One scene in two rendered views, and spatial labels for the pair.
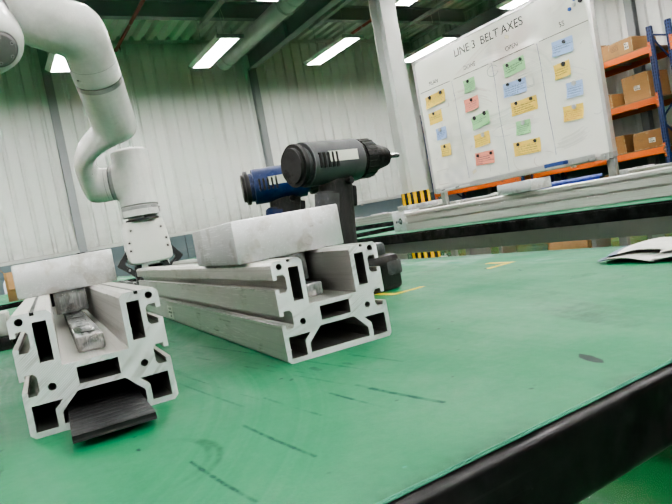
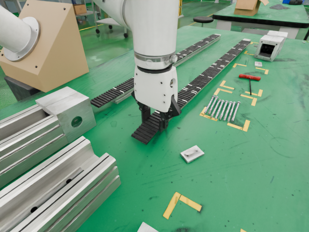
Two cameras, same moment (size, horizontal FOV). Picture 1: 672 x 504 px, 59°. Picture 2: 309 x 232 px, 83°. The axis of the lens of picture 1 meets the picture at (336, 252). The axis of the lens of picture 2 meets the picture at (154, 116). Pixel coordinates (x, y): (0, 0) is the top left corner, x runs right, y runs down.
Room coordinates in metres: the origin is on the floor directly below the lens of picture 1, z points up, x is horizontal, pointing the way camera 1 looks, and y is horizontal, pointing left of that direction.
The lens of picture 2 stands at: (1.21, 0.11, 1.12)
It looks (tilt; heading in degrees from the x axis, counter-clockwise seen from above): 39 degrees down; 62
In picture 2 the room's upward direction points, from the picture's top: straight up
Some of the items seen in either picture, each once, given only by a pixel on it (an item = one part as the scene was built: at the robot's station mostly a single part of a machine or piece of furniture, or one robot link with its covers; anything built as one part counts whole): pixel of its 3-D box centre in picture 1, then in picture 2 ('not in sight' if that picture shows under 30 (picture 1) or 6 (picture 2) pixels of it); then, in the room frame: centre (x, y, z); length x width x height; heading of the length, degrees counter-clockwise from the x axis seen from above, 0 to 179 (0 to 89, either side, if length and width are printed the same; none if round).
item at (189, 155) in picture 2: not in sight; (191, 153); (1.42, 0.31, 0.78); 0.05 x 0.03 x 0.01; 2
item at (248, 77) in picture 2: not in sight; (250, 84); (1.82, 0.47, 0.79); 0.16 x 0.08 x 0.02; 41
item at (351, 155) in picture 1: (358, 215); not in sight; (0.85, -0.04, 0.89); 0.20 x 0.08 x 0.22; 128
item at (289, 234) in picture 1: (264, 250); not in sight; (0.64, 0.07, 0.87); 0.16 x 0.11 x 0.07; 26
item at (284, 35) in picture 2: not in sight; (271, 42); (2.27, 0.71, 0.83); 0.11 x 0.10 x 0.10; 119
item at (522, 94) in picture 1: (513, 174); not in sight; (3.89, -1.23, 0.97); 1.50 x 0.50 x 1.95; 30
